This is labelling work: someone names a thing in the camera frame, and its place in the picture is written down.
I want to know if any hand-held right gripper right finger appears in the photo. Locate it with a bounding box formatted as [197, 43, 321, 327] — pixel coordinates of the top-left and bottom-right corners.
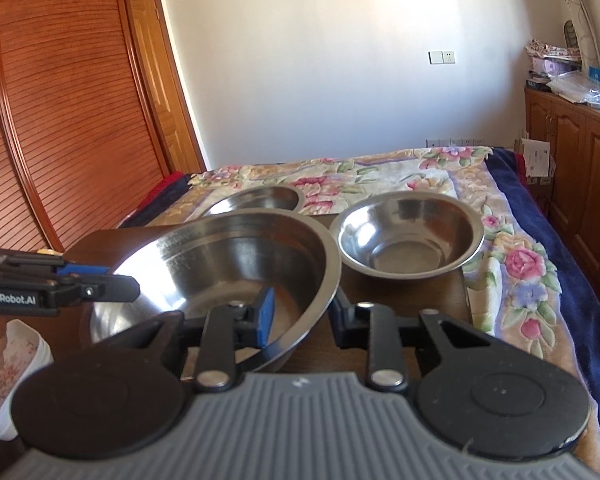
[330, 291, 501, 394]

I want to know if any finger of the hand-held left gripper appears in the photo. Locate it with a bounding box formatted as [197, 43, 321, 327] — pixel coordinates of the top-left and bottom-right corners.
[0, 248, 114, 278]
[55, 274, 141, 306]

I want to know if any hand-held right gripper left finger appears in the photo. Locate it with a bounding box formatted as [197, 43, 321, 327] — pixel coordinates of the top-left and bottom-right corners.
[99, 286, 277, 395]

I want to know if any large stainless steel bowl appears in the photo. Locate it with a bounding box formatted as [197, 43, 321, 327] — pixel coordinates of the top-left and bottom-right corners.
[82, 208, 342, 374]

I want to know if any medium stainless steel bowl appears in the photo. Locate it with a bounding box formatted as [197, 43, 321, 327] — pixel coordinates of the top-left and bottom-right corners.
[329, 191, 486, 280]

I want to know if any small stainless steel bowl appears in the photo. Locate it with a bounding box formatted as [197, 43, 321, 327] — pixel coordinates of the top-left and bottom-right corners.
[200, 185, 306, 217]

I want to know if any large white floral plate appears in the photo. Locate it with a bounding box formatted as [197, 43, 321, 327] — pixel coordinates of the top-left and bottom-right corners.
[0, 345, 56, 442]

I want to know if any red cloth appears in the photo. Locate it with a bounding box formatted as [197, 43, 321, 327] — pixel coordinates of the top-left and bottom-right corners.
[139, 170, 189, 212]

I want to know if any floral blanket with navy border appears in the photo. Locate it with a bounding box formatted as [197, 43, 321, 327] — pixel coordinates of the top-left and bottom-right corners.
[122, 145, 600, 480]

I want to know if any wooden louvered wardrobe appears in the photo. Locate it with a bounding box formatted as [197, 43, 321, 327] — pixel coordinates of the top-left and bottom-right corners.
[0, 0, 172, 254]

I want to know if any wooden panel door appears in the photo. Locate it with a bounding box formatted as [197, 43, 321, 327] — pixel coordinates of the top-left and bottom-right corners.
[127, 0, 207, 174]

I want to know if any wooden sideboard cabinet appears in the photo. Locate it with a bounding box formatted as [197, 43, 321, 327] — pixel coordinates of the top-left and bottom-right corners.
[523, 87, 600, 322]

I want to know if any clear plastic bag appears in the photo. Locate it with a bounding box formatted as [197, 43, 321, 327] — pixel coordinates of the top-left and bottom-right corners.
[547, 70, 600, 106]

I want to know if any pink storage box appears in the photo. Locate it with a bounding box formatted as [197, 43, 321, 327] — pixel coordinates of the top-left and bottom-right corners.
[531, 56, 582, 74]

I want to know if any folded floral cloth stack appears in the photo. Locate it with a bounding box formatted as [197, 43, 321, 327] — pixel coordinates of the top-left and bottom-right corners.
[525, 38, 582, 59]

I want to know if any patterned beige curtain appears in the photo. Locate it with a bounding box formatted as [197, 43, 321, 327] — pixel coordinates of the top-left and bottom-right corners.
[549, 0, 600, 69]

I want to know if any row of wall sockets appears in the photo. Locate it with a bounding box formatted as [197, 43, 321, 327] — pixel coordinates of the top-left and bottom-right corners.
[424, 137, 487, 148]

